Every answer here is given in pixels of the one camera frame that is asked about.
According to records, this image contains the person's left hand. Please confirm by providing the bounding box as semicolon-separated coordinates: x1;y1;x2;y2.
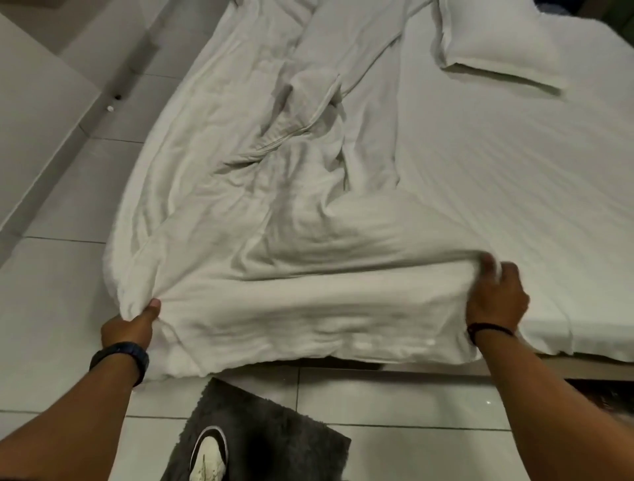
100;298;162;350

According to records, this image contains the person's right hand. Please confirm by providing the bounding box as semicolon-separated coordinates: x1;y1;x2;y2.
466;253;531;343

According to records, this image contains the white duvet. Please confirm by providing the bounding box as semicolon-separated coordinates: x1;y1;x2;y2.
101;0;496;381

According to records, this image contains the person's right forearm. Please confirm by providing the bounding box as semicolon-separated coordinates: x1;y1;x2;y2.
473;329;634;481

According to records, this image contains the person's left forearm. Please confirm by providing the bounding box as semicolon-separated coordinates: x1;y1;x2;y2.
0;354;142;481

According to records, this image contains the black wristwatch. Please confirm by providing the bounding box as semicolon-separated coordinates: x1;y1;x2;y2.
89;342;150;387

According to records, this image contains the black wristband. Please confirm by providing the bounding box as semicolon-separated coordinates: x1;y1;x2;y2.
467;322;516;346

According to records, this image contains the bed with white sheet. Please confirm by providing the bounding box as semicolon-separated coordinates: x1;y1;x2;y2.
213;0;634;382

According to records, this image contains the white and black shoe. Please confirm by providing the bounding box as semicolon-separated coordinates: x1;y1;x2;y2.
189;426;229;481

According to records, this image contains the dark grey shaggy rug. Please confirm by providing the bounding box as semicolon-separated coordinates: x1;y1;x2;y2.
159;377;352;481

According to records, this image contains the white pillow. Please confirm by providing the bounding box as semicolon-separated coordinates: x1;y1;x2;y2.
435;0;570;91

